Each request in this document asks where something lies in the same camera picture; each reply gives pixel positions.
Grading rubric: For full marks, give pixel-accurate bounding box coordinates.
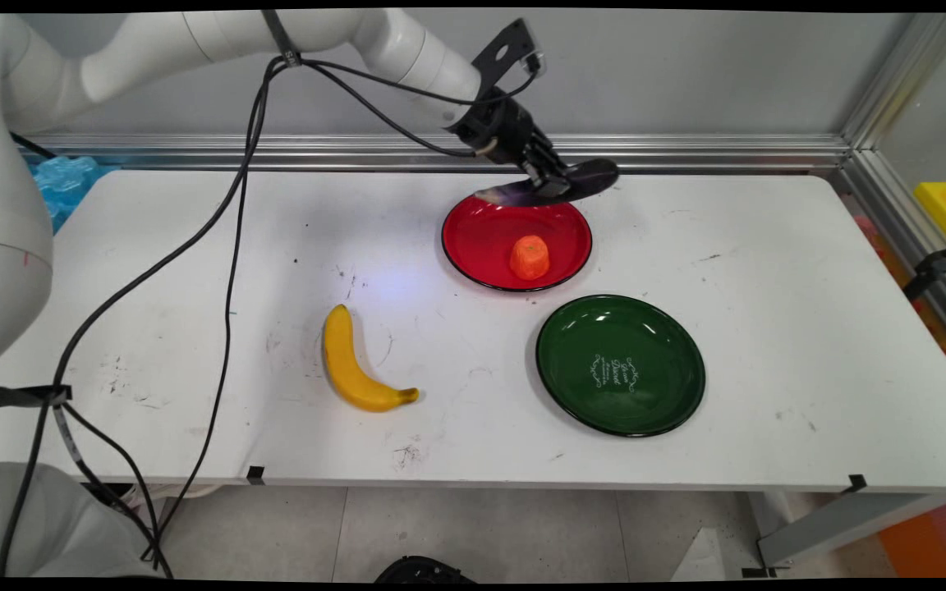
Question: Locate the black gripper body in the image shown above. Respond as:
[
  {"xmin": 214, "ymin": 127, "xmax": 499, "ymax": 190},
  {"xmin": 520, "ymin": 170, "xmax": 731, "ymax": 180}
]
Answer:
[{"xmin": 447, "ymin": 95, "xmax": 556, "ymax": 171}]

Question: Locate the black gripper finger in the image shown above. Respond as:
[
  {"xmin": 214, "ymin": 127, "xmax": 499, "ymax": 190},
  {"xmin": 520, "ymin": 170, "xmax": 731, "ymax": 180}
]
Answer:
[
  {"xmin": 521, "ymin": 163, "xmax": 561, "ymax": 200},
  {"xmin": 540, "ymin": 151, "xmax": 575, "ymax": 189}
]

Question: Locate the purple eggplant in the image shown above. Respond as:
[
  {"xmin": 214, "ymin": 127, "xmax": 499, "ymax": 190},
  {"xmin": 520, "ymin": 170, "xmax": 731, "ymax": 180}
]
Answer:
[{"xmin": 473, "ymin": 158, "xmax": 621, "ymax": 207}]

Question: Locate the orange carrot piece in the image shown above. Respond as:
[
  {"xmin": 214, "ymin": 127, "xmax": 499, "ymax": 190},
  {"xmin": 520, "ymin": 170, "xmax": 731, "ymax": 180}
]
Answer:
[{"xmin": 509, "ymin": 235, "xmax": 551, "ymax": 282}]

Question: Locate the red plate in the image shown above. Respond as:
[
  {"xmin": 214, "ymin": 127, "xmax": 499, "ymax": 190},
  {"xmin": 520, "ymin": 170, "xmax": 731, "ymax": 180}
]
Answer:
[{"xmin": 440, "ymin": 191, "xmax": 595, "ymax": 294}]

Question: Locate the green plate with print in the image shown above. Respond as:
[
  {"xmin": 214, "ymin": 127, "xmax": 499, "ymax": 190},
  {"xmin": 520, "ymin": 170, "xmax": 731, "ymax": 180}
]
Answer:
[{"xmin": 535, "ymin": 294, "xmax": 707, "ymax": 438}]

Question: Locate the yellow banana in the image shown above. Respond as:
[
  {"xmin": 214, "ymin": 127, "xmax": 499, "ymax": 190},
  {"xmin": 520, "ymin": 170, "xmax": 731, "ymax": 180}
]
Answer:
[{"xmin": 323, "ymin": 304, "xmax": 421, "ymax": 414}]

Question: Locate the black round object on floor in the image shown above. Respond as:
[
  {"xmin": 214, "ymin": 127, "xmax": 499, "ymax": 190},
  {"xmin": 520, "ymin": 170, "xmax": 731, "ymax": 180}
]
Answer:
[{"xmin": 374, "ymin": 555, "xmax": 475, "ymax": 584}]

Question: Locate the blue bubble wrap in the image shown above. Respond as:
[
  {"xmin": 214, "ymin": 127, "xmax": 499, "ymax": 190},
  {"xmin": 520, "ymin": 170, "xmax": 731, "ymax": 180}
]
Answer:
[{"xmin": 28, "ymin": 155, "xmax": 118, "ymax": 236}]

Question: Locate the grey table leg brace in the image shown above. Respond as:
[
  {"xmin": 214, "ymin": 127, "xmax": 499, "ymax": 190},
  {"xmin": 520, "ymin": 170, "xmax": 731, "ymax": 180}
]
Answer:
[{"xmin": 741, "ymin": 490, "xmax": 946, "ymax": 579}]

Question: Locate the orange box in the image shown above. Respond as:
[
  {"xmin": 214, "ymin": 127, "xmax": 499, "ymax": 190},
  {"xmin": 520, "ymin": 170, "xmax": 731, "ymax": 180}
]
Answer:
[{"xmin": 878, "ymin": 494, "xmax": 946, "ymax": 579}]

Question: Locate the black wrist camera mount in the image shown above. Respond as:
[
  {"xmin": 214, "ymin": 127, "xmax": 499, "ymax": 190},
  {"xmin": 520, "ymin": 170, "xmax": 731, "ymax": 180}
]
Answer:
[{"xmin": 471, "ymin": 17, "xmax": 547, "ymax": 104}]

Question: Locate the long horizontal aluminium frame rail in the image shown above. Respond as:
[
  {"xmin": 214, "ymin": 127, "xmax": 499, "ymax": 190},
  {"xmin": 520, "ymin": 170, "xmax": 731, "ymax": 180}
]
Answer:
[{"xmin": 20, "ymin": 133, "xmax": 853, "ymax": 174}]

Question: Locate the black velcro cable strap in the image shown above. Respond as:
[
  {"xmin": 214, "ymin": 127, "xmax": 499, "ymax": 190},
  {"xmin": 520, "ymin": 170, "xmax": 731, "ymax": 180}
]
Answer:
[
  {"xmin": 0, "ymin": 381, "xmax": 73, "ymax": 412},
  {"xmin": 260, "ymin": 9, "xmax": 303, "ymax": 69}
]

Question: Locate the thin black cable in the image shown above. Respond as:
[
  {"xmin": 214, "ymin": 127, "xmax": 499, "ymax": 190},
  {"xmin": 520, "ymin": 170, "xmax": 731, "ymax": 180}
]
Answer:
[{"xmin": 140, "ymin": 51, "xmax": 541, "ymax": 578}]

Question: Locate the aluminium frame side rail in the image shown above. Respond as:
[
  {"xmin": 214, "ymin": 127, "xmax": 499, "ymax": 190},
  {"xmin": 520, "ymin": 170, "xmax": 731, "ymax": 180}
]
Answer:
[{"xmin": 829, "ymin": 148, "xmax": 946, "ymax": 364}]

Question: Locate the aluminium frame upright post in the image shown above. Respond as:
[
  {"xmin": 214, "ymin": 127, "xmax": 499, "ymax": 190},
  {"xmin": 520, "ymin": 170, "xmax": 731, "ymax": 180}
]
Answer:
[{"xmin": 838, "ymin": 12, "xmax": 946, "ymax": 150}]

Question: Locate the thick black cable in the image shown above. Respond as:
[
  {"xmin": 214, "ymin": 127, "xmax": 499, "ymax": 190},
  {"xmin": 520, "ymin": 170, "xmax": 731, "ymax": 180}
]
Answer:
[{"xmin": 0, "ymin": 56, "xmax": 497, "ymax": 578}]

